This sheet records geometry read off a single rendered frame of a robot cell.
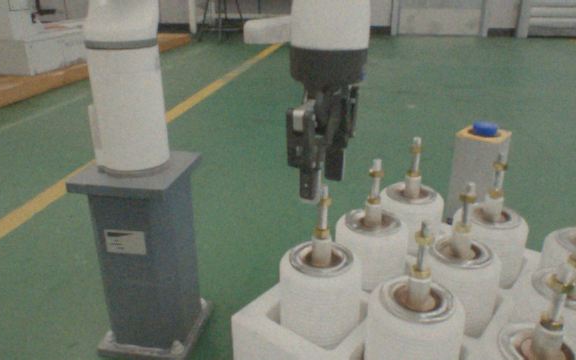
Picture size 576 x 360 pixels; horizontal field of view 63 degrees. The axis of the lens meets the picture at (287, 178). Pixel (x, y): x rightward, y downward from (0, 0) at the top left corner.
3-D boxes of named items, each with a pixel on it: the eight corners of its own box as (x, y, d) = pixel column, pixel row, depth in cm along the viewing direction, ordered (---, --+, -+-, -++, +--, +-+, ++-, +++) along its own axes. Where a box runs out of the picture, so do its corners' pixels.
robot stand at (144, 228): (97, 355, 75) (62, 182, 64) (138, 299, 88) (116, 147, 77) (184, 367, 73) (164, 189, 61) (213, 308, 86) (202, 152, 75)
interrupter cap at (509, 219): (472, 231, 62) (473, 226, 61) (454, 206, 69) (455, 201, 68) (530, 232, 62) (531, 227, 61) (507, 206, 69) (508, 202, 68)
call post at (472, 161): (432, 290, 91) (454, 135, 79) (446, 274, 96) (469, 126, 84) (469, 305, 87) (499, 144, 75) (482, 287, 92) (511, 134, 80)
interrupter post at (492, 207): (485, 222, 64) (489, 200, 63) (478, 214, 66) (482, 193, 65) (502, 222, 64) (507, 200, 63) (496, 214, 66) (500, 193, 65)
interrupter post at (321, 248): (309, 255, 56) (310, 231, 55) (330, 255, 56) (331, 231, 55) (311, 267, 54) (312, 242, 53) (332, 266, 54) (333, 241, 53)
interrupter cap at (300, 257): (287, 245, 59) (287, 240, 58) (348, 243, 59) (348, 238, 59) (290, 280, 52) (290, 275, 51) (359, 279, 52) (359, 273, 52)
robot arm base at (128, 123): (91, 175, 66) (69, 49, 59) (123, 153, 74) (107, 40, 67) (154, 180, 64) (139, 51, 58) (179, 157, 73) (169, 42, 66)
